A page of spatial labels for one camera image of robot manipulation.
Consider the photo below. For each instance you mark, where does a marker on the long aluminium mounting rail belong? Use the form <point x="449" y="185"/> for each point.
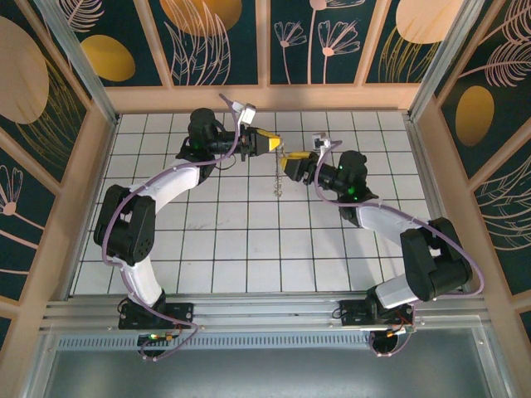
<point x="265" y="309"/>

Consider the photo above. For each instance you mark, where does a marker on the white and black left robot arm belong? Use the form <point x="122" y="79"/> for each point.
<point x="128" y="232"/>

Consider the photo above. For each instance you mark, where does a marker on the aluminium corner post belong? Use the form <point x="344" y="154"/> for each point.
<point x="79" y="62"/>
<point x="442" y="62"/>

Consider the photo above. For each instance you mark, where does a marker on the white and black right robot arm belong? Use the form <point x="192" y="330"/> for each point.
<point x="439" y="265"/>

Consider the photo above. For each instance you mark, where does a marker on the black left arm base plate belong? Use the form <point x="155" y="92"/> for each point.
<point x="182" y="312"/>

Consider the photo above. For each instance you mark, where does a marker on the vented grey metal strip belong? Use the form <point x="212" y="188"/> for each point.
<point x="265" y="341"/>

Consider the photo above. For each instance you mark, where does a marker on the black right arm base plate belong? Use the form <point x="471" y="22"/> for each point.
<point x="352" y="315"/>

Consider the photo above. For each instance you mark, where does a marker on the grey sheet metal panel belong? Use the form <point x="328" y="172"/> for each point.
<point x="265" y="373"/>

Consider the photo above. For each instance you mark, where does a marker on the aluminium side rail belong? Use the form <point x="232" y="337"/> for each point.
<point x="420" y="145"/>

